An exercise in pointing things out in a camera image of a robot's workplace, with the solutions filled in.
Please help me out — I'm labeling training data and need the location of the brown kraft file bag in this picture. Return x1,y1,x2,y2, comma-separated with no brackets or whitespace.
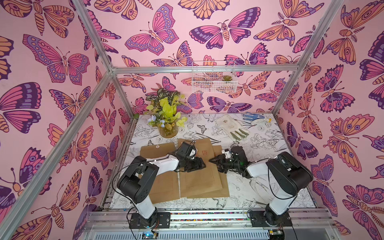
177,138,223,199

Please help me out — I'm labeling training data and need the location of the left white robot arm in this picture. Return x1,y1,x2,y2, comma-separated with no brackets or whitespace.
117,154,206,226

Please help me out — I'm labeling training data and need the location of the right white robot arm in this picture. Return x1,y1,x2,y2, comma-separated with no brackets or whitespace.
209,146,314,226

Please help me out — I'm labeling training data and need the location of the bottom kraft file bag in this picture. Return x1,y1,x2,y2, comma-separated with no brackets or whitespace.
181,141,230,199

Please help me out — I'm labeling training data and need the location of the left kraft file bag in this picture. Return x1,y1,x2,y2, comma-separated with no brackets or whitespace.
140,142,180,204

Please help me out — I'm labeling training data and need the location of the blue dotted knit glove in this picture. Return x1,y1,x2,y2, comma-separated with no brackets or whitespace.
242,112,265,122

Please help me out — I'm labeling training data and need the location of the potted green plant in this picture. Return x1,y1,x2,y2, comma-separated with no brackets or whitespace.
144,88,188,139

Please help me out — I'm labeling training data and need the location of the small succulent in basket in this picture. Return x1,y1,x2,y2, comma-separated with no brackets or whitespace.
222,75,233,82

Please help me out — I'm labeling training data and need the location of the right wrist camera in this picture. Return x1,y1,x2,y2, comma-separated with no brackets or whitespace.
222,149,234,163

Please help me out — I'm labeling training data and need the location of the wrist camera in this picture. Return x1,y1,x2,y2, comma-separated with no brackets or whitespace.
178,140,197,159
222,149,234,163

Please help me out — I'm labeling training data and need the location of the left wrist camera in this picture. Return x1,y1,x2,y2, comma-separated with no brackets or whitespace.
178,140,197,159

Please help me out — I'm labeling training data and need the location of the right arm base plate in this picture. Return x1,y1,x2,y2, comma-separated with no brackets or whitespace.
247,210,293,228

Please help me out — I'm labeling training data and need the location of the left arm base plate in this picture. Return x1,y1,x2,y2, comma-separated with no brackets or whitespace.
130,212,171,229

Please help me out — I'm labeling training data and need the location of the white wire basket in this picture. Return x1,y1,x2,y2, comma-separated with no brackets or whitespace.
191,65,238,95

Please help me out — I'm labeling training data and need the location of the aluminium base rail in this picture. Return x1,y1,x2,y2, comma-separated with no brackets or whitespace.
81,208,342,240

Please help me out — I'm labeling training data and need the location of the aluminium frame post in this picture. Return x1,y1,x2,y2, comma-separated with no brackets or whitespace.
272,0,344,116

